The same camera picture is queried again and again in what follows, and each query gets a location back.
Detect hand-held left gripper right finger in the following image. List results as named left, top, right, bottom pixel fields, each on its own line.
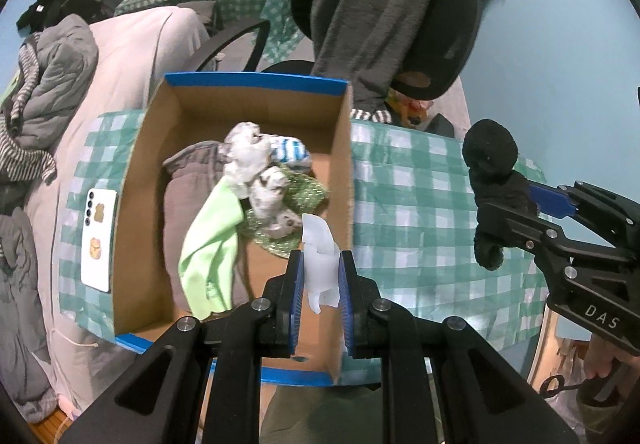
left=337, top=250, right=576, bottom=444

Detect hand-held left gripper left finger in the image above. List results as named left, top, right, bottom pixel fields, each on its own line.
left=60, top=249, right=306, bottom=444

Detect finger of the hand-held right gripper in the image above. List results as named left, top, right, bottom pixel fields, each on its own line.
left=477, top=200, right=569, bottom=255
left=527, top=180, right=640, bottom=236

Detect white plastic bag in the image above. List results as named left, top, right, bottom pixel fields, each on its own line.
left=301, top=213, right=346, bottom=315

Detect black sock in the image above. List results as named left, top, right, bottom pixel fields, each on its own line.
left=461, top=119, right=541, bottom=271

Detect light green cloth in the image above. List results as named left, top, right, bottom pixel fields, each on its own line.
left=177, top=176, right=248, bottom=321

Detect green sparkly knitted cloth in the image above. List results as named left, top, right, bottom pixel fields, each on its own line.
left=240, top=163, right=331, bottom=259

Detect white patterned cloth bundle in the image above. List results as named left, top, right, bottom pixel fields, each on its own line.
left=222, top=121, right=303, bottom=240

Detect blue cardboard box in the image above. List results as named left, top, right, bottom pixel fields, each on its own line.
left=112, top=71, right=356, bottom=385

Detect person's right hand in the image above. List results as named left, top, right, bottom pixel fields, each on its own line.
left=582, top=340, right=622, bottom=381

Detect green checkered tablecloth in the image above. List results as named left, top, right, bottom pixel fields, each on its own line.
left=57, top=111, right=548, bottom=350

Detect person's olive trousers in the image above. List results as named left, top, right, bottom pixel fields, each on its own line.
left=260, top=384, right=386, bottom=444

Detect grey towel in box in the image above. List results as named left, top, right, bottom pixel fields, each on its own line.
left=162, top=140, right=251, bottom=315

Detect blue striped white sock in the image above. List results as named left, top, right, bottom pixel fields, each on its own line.
left=267, top=135, right=312, bottom=170

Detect orange bag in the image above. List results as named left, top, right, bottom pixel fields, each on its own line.
left=387, top=91, right=431, bottom=125

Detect black office chair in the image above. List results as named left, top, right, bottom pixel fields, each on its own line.
left=190, top=0, right=483, bottom=100

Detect white smartphone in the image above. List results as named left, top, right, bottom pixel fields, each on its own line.
left=80, top=188, right=118, bottom=294

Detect grey towel on chair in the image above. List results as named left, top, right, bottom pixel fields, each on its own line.
left=312, top=0, right=446, bottom=125

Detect grey hoodie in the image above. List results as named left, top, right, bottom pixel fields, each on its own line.
left=0, top=209, right=58, bottom=425

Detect beige blanket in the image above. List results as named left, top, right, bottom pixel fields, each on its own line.
left=25, top=6, right=211, bottom=425

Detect striped grey sweater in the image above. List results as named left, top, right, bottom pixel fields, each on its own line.
left=0, top=44, right=58, bottom=185

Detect grey padded jacket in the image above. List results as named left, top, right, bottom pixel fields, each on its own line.
left=20, top=14, right=98, bottom=125

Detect black garment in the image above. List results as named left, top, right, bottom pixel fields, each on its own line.
left=15, top=0, right=108, bottom=32

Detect black cord loop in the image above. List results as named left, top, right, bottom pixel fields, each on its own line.
left=539, top=373, right=587, bottom=400

